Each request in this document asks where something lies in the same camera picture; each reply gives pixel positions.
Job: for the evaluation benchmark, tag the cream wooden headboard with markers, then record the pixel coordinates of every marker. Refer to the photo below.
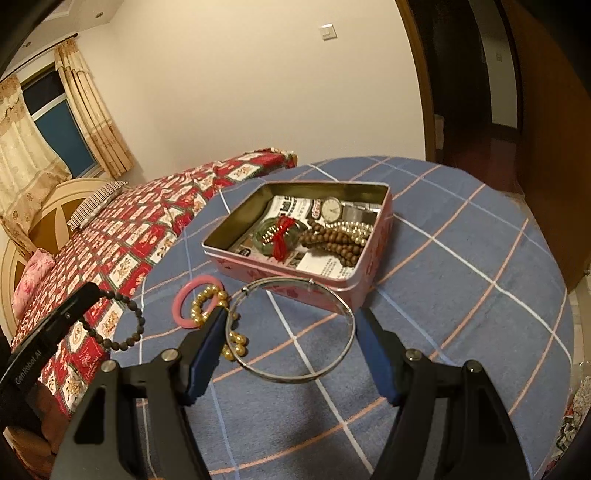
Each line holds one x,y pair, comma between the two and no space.
51,217

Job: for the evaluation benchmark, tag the striped pillow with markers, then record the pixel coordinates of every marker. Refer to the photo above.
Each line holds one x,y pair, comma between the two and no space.
94,203

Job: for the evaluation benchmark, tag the brown wooden door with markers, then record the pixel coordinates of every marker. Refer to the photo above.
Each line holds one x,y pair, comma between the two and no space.
545,138

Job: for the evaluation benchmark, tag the silver bangle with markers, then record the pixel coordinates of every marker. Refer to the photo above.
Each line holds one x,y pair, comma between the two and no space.
353,328

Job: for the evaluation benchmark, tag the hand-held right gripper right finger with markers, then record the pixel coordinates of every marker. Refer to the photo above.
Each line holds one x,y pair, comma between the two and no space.
378,360

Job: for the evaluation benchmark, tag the blue plaid tablecloth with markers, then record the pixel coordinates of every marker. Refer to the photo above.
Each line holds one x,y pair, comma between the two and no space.
461,277

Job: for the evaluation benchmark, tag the silver wristwatch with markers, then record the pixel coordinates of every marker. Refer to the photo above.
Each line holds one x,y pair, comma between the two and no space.
330,208

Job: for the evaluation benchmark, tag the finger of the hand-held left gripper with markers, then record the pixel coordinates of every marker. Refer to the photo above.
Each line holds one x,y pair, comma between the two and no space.
81,304

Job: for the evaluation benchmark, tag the pink floral pillow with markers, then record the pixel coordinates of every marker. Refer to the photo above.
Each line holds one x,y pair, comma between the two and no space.
32,281

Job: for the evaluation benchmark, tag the green jade bangle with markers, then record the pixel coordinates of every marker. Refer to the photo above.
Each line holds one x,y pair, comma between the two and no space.
298,233

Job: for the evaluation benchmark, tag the red printed bed blanket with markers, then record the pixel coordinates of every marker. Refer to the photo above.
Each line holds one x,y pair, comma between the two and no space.
138,221

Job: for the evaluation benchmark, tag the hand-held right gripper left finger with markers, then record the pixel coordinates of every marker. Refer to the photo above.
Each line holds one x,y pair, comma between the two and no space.
207,355

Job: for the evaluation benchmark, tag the window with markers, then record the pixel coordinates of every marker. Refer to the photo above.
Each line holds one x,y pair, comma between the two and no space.
60,124

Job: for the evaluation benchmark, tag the white light switch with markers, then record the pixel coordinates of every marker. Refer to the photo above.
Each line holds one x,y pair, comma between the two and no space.
328,33

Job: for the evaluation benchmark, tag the pink tin box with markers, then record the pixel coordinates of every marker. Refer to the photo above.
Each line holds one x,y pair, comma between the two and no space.
221,261

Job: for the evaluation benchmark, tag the wooden door frame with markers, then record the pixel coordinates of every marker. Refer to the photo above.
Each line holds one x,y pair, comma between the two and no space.
418,83

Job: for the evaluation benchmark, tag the sheer beige curtain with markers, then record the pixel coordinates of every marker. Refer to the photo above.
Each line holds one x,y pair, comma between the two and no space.
23,161

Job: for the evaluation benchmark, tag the pink bangle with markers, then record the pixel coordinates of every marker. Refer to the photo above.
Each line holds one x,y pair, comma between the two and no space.
178,304

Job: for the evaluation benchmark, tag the yellow patterned curtain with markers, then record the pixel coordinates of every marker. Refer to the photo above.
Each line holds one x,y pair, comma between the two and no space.
97,120

